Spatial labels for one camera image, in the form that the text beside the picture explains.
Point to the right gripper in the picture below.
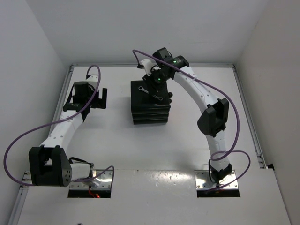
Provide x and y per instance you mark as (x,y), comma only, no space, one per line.
(154,89)

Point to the black drawer cabinet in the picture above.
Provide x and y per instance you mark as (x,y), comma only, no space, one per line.
(146,109)

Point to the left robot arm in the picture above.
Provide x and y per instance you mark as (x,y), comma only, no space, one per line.
(49,164)

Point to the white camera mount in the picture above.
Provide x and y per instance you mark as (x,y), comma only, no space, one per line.
(147,65)
(93,80)

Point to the metal base plate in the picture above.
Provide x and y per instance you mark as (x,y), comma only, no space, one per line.
(101,183)
(203,182)

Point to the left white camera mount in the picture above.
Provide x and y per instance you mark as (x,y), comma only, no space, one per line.
(93,80)

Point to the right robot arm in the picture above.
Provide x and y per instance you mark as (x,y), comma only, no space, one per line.
(214,111)

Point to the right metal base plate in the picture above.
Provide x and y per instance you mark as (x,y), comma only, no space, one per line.
(203,182)

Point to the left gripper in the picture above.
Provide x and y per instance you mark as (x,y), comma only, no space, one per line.
(99,103)

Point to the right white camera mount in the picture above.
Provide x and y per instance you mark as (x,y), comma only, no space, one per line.
(147,65)

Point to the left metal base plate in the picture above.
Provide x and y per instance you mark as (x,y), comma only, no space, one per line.
(101,183)

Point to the silver wrench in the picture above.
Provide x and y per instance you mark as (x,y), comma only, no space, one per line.
(141,88)

